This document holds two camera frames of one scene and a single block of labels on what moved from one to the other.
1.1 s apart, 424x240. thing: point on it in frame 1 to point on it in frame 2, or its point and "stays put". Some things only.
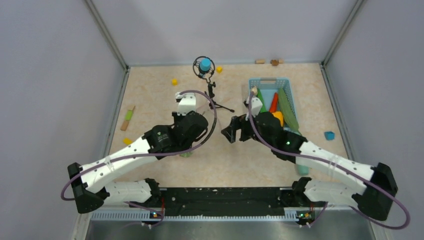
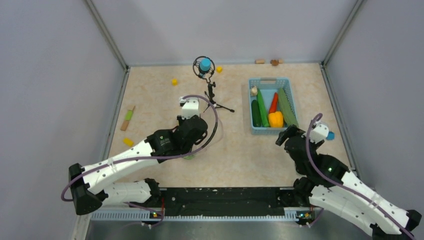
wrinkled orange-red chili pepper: x=273 y=106 stays put
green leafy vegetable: x=263 y=109 stays put
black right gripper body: x=241 y=122 to x=292 y=130
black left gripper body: x=177 y=118 stays put
